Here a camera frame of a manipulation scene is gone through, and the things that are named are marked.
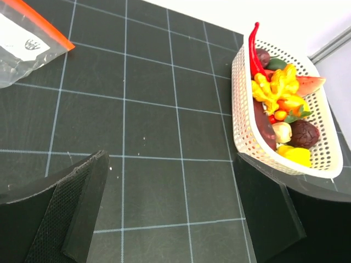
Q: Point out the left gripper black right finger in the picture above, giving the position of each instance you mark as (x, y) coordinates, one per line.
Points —
(289, 219)

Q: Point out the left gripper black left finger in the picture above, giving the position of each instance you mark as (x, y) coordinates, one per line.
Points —
(52, 219)

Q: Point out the white perforated plastic basket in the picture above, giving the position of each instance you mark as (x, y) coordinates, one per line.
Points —
(327, 158)

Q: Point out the yellow orange ginger root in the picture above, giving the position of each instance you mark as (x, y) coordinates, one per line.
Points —
(282, 85)

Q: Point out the red chili pepper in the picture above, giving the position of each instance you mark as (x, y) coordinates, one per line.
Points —
(255, 64)

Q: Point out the clear zip bag orange zipper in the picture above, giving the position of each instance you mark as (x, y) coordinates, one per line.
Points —
(28, 41)

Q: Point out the yellow lemon slice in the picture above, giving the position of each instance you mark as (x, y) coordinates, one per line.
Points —
(296, 154)

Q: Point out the dark red passion fruit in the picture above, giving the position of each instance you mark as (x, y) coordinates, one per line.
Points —
(304, 134)

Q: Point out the beige garlic bulb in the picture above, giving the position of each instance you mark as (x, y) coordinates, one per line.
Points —
(283, 132)

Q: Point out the dark red meat slice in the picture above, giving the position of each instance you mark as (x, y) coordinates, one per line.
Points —
(264, 126)

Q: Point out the orange persimmon with leaves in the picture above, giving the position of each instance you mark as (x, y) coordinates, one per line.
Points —
(292, 109)

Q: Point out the black grid cutting mat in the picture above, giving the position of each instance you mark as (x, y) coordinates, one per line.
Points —
(152, 88)

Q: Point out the watermelon slice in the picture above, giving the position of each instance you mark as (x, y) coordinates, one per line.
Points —
(309, 84)

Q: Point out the green avocado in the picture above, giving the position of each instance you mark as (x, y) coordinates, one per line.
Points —
(276, 64)

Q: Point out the dark purple plum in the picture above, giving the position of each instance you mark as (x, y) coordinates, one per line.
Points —
(263, 56)

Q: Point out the aluminium frame rail right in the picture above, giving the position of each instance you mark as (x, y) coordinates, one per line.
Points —
(332, 46)

